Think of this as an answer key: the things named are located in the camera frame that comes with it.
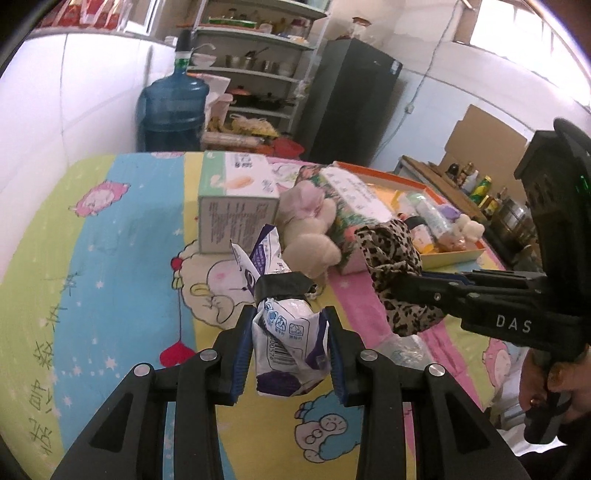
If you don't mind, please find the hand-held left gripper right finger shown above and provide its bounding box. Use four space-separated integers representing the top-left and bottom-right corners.
323 305 532 480

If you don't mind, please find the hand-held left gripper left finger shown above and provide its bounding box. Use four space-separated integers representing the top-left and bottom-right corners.
50 305 256 480

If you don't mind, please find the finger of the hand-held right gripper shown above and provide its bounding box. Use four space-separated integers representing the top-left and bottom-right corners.
421 270 546 296
392 273 467 329

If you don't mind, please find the orange rimmed tray box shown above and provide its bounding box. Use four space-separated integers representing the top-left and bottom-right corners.
333 161 486 271

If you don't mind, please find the white purple wipes packet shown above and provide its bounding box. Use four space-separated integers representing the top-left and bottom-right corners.
229 224 331 398

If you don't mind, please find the pale clear plastic packet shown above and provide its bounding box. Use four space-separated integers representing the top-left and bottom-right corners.
369 333 432 370

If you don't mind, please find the leopard print scrunchie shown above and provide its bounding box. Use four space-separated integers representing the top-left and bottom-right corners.
353 219 446 337

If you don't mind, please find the light blue tissue packet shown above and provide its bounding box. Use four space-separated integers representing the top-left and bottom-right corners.
406 193 451 236

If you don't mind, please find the beige pink plush toy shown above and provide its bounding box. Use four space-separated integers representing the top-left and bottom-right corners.
276 182 342 280

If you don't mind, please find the orange soft block in wrap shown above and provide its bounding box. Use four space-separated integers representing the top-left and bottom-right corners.
436 233 467 252

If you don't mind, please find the person's right hand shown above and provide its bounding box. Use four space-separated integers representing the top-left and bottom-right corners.
517 346 578 411

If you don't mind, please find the steel steamer pot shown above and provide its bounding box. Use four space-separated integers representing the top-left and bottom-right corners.
492 198 536 236

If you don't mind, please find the clear orange packet black band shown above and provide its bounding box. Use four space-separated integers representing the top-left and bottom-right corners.
402 210 437 254

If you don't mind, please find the green yellow bottle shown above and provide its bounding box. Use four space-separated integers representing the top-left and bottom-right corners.
471 175 492 206

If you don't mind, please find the wooden cutting board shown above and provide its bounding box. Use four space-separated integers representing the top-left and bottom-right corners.
402 154 462 195

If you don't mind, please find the floral tissue box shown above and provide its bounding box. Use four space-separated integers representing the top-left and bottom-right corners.
295 164 402 275

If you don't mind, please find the green white carton box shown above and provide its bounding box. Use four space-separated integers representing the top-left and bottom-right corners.
198 151 281 254

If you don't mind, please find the colourful cartoon printed blanket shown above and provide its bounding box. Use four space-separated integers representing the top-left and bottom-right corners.
0 150 522 480

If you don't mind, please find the dark grey fridge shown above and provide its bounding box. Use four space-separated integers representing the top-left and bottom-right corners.
305 38 403 162

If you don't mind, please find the long noodle pack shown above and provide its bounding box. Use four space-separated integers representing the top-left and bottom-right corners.
203 131 269 151

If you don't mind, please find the egg tray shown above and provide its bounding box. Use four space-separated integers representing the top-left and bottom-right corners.
229 113 278 138

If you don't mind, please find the black wok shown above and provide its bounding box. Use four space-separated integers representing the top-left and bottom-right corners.
254 92 296 112

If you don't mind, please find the blue water jug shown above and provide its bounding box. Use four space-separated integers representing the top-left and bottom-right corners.
137 74 211 153

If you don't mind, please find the white metal shelf rack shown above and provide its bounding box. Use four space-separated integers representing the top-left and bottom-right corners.
178 0 331 139

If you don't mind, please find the white sack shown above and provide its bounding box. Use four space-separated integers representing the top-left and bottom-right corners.
205 76 232 100

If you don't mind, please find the row of condiment jars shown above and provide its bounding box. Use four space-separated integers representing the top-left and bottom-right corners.
208 14 310 44

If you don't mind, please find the black white water pump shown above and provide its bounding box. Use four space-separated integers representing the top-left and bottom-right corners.
174 28 215 70

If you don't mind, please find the brown cardboard wall panel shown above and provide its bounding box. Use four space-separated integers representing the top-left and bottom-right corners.
443 104 541 185

